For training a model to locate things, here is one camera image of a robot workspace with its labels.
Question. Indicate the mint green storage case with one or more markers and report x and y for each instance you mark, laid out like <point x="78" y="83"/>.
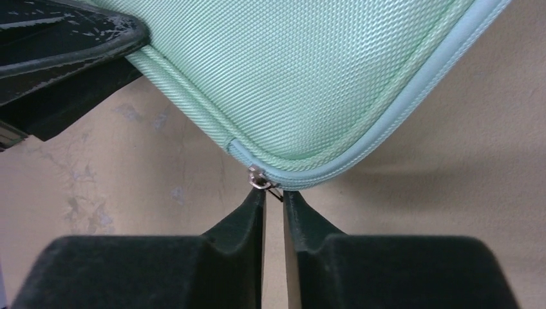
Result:
<point x="301" y="91"/>

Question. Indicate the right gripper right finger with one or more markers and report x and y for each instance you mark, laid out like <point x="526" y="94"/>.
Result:
<point x="327" y="268"/>

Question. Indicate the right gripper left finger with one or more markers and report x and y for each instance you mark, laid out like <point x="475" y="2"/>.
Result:
<point x="221" y="268"/>

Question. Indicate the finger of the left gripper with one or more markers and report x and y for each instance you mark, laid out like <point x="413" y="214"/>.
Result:
<point x="59" y="60"/>

